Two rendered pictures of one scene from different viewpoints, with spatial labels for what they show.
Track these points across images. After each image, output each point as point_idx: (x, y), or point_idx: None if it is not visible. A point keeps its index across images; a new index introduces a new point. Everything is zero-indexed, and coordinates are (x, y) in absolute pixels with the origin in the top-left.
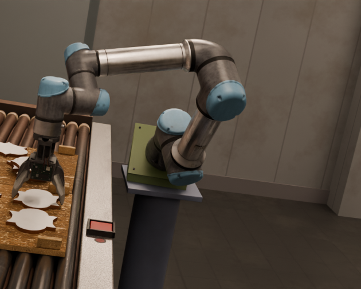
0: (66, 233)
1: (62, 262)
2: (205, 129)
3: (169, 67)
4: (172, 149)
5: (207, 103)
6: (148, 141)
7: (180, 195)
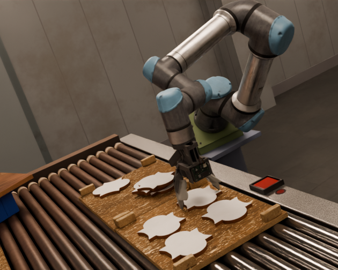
0: (260, 201)
1: (294, 220)
2: (266, 69)
3: (222, 36)
4: (236, 105)
5: (270, 45)
6: (195, 117)
7: (245, 139)
